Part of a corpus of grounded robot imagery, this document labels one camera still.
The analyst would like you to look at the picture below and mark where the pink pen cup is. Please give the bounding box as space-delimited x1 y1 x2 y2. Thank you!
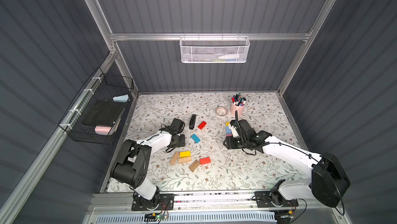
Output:
230 103 245 118

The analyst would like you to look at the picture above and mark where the wooden block right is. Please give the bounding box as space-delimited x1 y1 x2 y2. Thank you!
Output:
189 160 201 172

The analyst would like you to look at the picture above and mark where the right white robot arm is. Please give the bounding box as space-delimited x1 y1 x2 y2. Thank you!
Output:
223 120 351 208

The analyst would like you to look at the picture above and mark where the black notebook in basket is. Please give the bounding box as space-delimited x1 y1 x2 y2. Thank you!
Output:
82 101 125 126

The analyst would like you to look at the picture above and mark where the wooden block left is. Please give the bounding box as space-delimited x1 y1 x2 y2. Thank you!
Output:
170 152 180 165

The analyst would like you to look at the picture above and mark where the red block near stapler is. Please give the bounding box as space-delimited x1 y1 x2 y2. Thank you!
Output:
198 121 207 130

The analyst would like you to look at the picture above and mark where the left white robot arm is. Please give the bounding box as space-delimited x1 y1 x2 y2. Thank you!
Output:
110 118 186 210

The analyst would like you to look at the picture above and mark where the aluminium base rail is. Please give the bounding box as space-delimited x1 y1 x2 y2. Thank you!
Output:
86 189 298 224

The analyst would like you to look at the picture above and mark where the small glass dish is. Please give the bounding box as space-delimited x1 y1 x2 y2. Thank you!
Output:
215 106 229 117

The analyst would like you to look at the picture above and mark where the light blue box in basket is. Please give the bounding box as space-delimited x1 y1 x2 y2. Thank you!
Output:
113 94 129 103

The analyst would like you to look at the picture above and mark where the light blue block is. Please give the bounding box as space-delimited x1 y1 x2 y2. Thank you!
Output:
226 126 232 134

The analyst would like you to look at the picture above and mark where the white bottle in basket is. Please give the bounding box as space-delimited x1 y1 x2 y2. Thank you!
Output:
218 54 240 61

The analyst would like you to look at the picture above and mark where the teal block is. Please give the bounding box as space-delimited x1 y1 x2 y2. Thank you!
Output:
191 134 201 143

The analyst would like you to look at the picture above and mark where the wooden block middle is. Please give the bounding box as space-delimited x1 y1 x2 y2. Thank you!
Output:
178 156 192 164

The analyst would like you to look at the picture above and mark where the wooden block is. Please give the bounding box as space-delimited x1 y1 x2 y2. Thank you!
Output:
170 152 180 165
189 160 201 172
178 156 192 164

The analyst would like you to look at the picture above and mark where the black wire wall basket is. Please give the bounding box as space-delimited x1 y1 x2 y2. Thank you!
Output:
59 69 134 145

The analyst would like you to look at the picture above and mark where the black stapler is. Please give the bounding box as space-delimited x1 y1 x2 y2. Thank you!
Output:
189 114 196 130

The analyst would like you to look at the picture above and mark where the white wire mesh basket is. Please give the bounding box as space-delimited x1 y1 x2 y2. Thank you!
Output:
179 36 251 63

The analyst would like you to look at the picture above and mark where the pink eraser in basket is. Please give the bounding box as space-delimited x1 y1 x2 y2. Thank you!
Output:
95 125 112 136

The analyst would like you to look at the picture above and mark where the red block lower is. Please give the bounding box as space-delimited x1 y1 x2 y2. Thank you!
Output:
199 157 211 165

